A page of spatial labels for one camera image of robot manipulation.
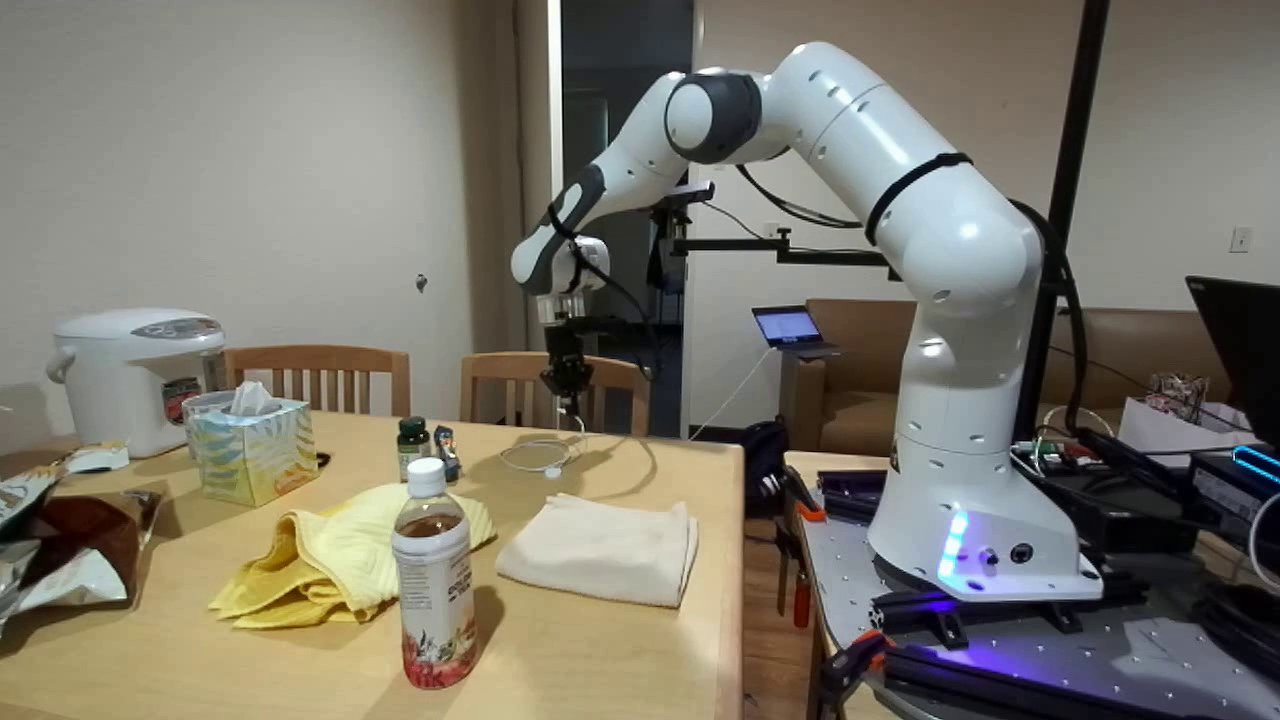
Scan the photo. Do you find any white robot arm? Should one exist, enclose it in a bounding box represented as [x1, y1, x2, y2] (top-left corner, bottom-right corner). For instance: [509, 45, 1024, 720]
[511, 39, 1104, 605]

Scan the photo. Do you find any white folded towel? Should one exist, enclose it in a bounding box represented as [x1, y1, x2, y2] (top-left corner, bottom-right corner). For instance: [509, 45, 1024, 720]
[496, 496, 700, 607]

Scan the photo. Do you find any yellow cloth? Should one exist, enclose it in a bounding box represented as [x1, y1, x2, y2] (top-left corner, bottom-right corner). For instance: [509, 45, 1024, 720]
[204, 482, 502, 631]

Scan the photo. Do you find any white electric water boiler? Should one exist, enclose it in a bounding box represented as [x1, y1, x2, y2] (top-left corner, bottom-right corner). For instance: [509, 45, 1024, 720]
[49, 310, 224, 458]

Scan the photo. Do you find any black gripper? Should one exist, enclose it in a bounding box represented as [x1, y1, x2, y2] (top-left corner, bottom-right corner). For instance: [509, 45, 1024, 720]
[541, 238, 613, 434]

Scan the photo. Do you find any wooden chair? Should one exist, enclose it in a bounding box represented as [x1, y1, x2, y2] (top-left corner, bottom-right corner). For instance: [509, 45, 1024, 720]
[224, 344, 411, 416]
[462, 353, 653, 438]

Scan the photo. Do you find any plastic tea bottle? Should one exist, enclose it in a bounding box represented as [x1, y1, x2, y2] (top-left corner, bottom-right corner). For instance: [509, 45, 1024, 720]
[393, 458, 475, 687]

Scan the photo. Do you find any small blue screen device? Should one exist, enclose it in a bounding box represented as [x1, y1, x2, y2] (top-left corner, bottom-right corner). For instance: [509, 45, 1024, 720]
[753, 306, 826, 353]

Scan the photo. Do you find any left wooden chair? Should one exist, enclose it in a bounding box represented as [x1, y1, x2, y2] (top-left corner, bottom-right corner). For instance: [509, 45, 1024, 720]
[224, 344, 411, 416]

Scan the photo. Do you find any right wooden chair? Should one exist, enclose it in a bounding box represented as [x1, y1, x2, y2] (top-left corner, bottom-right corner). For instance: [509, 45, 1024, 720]
[462, 353, 653, 438]

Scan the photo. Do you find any tissue box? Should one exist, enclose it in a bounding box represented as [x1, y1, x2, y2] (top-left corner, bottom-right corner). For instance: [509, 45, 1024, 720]
[183, 381, 320, 504]

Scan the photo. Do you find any black laptop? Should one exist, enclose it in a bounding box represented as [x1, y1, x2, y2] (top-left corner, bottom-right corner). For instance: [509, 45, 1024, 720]
[1189, 275, 1280, 450]

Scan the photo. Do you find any brown snack bag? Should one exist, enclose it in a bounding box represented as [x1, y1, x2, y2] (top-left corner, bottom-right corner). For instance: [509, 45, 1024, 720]
[0, 474, 165, 630]

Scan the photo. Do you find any green cap pill bottle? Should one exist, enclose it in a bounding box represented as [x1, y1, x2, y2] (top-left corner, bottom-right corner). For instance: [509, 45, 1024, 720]
[397, 416, 431, 469]

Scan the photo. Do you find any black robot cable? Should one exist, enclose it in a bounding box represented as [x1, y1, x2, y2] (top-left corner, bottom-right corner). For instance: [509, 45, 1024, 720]
[732, 158, 865, 231]

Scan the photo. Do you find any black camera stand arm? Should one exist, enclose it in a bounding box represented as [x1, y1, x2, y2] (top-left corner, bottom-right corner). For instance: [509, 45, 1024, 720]
[673, 238, 892, 275]

